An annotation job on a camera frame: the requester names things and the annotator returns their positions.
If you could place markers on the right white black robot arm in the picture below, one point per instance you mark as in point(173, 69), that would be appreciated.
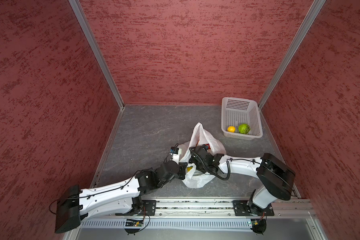
point(277, 178)

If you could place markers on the left circuit board with wires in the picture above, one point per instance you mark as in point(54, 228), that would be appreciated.
point(132, 226)

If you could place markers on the circuit board with wires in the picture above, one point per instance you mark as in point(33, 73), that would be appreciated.
point(132, 226)
point(259, 226)

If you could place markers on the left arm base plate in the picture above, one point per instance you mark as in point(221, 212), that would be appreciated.
point(148, 207)

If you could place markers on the green custard apple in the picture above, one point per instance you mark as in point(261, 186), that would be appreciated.
point(244, 129)

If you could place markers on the white plastic bag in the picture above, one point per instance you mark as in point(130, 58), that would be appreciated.
point(195, 179)

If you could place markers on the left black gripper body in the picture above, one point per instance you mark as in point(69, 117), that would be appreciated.
point(179, 174)

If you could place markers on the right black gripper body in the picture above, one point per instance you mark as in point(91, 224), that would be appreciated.
point(199, 166)

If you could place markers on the aluminium front rail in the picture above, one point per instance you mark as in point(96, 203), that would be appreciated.
point(200, 208)

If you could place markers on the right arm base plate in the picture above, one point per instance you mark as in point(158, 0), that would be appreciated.
point(244, 209)

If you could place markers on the left aluminium corner post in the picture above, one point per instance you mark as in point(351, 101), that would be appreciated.
point(85, 26)

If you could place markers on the right circuit board with wires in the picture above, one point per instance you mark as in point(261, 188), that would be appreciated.
point(259, 226)

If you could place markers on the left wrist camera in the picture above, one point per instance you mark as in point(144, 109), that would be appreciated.
point(175, 153)

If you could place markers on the small yellow lemon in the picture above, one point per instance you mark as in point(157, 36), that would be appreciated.
point(231, 129)

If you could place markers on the right aluminium corner post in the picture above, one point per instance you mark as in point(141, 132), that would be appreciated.
point(305, 26)

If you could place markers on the white perforated plastic basket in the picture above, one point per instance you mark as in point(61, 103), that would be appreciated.
point(237, 111)

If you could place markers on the aluminium corner post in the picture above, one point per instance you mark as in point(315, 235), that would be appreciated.
point(305, 26)
point(85, 26)

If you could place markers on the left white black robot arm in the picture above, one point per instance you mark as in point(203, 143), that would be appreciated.
point(68, 217)

